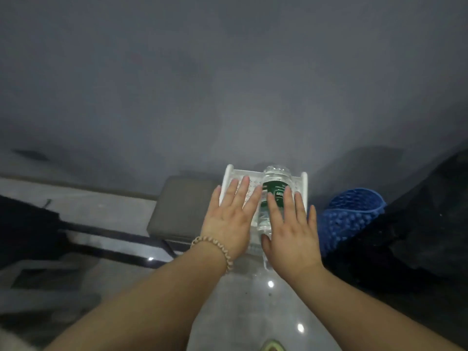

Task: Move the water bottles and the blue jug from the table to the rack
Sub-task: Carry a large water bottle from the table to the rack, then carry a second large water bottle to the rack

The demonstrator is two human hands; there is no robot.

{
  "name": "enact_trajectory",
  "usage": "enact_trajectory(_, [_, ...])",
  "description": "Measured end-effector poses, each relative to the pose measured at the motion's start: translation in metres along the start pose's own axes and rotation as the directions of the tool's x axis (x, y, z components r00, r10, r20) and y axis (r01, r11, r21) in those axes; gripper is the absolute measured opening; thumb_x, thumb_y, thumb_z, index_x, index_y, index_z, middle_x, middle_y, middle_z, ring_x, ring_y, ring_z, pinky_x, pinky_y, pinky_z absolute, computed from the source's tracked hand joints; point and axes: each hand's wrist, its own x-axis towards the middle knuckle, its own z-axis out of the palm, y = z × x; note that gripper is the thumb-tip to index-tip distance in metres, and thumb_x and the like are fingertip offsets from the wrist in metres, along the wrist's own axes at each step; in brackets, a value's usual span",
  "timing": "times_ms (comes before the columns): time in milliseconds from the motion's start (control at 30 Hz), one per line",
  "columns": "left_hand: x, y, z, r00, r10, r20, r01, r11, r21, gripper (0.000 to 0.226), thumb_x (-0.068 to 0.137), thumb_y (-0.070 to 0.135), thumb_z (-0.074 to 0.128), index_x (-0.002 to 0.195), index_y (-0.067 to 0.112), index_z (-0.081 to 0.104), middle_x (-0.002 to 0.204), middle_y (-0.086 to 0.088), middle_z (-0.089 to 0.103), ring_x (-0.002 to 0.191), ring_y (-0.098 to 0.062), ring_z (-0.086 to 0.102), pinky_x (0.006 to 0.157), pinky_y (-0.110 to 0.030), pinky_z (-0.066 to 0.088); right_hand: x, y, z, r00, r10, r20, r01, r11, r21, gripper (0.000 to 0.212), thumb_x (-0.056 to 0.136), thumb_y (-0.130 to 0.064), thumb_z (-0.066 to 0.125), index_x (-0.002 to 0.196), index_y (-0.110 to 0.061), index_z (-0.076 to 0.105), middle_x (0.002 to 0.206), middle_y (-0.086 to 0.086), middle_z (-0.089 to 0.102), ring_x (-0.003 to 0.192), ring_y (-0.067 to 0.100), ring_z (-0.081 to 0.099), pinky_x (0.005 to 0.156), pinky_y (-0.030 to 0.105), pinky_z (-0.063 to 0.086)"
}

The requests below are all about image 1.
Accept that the person's left hand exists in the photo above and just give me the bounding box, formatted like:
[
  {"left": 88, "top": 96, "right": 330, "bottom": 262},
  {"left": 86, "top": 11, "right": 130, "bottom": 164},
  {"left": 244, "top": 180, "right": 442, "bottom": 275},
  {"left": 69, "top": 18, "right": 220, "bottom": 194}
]
[{"left": 200, "top": 175, "right": 264, "bottom": 264}]

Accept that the person's right hand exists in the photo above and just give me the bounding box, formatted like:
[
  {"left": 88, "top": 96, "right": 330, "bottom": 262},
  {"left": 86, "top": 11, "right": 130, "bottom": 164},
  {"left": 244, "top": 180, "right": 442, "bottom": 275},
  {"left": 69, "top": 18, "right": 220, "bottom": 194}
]
[{"left": 260, "top": 186, "right": 324, "bottom": 286}]

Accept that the white tiered storage cart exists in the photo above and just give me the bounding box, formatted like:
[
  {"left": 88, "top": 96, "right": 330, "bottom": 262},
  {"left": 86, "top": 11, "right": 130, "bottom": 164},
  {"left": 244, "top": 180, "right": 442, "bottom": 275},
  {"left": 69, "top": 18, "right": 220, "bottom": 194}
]
[{"left": 223, "top": 164, "right": 309, "bottom": 260}]

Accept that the green label water bottle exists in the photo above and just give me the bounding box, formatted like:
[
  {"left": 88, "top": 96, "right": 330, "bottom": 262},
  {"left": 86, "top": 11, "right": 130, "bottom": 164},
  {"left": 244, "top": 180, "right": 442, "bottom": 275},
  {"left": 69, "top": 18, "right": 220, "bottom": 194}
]
[{"left": 255, "top": 164, "right": 293, "bottom": 273}]

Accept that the person's right forearm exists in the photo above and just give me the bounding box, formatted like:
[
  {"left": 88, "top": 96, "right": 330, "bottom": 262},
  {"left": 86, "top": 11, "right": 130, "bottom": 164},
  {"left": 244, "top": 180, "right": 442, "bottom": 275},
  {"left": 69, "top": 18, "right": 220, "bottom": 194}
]
[{"left": 289, "top": 265, "right": 465, "bottom": 351}]

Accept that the person's left forearm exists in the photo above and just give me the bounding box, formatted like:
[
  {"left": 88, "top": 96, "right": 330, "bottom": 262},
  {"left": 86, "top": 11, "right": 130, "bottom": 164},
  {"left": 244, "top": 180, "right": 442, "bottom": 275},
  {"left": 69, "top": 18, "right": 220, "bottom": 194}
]
[{"left": 43, "top": 244, "right": 229, "bottom": 351}]

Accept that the grey stool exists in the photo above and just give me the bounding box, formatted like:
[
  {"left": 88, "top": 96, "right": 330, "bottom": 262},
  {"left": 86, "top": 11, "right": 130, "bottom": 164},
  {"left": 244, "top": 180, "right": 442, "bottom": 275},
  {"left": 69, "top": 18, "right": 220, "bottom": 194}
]
[{"left": 146, "top": 175, "right": 227, "bottom": 258}]

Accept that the blue perforated basket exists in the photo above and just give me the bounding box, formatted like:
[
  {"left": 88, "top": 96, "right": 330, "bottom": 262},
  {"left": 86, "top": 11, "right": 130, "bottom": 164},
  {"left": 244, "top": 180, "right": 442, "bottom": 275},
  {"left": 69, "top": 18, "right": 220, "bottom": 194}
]
[{"left": 317, "top": 188, "right": 388, "bottom": 258}]

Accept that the black fabric bag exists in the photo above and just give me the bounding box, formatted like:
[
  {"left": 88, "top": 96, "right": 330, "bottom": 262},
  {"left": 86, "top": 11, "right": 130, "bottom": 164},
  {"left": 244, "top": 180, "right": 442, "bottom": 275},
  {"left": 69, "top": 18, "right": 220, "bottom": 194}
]
[{"left": 325, "top": 148, "right": 468, "bottom": 289}]

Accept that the beige beaded bracelet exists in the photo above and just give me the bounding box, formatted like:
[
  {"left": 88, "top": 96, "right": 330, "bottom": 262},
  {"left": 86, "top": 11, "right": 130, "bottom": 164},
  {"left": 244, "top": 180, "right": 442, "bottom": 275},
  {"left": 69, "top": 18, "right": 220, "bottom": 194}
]
[{"left": 190, "top": 235, "right": 234, "bottom": 274}]

